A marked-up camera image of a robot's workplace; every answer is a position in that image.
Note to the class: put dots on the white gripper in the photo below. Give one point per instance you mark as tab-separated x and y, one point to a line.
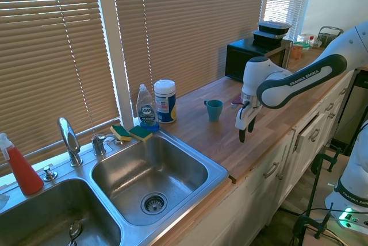
244	118

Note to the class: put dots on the teal plastic cup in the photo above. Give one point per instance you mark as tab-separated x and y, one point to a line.
215	112

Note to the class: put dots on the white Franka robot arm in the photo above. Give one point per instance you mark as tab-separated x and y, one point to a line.
287	85

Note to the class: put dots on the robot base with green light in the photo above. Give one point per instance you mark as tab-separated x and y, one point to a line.
349	218

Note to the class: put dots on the stainless steel double sink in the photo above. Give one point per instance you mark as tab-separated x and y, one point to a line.
172	154

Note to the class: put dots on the metal sink drain strainer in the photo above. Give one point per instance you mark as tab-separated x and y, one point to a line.
153	203

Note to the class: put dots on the chrome sink knob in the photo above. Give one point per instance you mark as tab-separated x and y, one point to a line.
49	173

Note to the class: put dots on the white base cabinet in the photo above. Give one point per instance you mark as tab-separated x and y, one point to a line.
258	200

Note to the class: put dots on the black microwave oven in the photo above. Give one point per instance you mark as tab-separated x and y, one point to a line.
238	56

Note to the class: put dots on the white wipes canister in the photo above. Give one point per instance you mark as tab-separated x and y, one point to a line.
165	102

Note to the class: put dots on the black C-clamp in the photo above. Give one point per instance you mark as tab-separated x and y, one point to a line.
304	220
330	158

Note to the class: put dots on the orange container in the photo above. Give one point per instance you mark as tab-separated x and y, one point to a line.
297	51

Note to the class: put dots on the clear Dawn dish soap bottle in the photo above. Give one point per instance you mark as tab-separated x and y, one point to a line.
147	113

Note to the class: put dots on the yellow green sponge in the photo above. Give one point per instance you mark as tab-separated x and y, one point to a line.
141	133
120	133

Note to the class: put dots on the clear jar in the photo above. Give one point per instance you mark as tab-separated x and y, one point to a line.
306	39

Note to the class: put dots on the black appliance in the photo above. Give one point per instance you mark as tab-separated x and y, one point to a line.
356	108

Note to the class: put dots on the medium tan window blind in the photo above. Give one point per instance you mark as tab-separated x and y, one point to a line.
187	27

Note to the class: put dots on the chrome kitchen faucet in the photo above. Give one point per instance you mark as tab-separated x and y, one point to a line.
69	139

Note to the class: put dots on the wide tan window blind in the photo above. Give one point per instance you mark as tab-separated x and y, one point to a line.
51	56

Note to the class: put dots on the red spray bottle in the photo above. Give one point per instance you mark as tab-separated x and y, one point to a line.
24	174

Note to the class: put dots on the maroon wrist camera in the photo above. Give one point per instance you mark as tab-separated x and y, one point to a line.
236	101

